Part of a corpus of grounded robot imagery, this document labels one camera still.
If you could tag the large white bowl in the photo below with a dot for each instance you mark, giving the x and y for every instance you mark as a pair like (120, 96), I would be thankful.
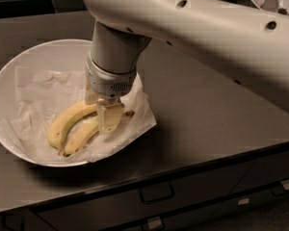
(59, 55)

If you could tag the dark right drawer front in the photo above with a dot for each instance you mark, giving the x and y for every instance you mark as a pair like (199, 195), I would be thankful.
(265, 182)

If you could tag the yellow-green banana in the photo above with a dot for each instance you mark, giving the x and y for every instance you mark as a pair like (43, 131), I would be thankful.
(89, 128)

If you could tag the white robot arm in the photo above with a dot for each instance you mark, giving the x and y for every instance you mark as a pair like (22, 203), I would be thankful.
(242, 43)

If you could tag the upper yellow banana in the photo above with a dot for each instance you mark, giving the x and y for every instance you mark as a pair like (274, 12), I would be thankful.
(57, 131)

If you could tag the white crumpled paper sheet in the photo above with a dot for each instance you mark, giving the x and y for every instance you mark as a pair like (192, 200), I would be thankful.
(40, 95)

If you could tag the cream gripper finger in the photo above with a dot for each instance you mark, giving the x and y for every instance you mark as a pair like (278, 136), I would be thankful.
(109, 114)
(91, 96)

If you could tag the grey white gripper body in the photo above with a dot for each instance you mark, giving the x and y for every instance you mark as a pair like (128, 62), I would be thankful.
(108, 82)

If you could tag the dark drawer front with handle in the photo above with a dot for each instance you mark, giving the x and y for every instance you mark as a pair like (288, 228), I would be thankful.
(166, 202)

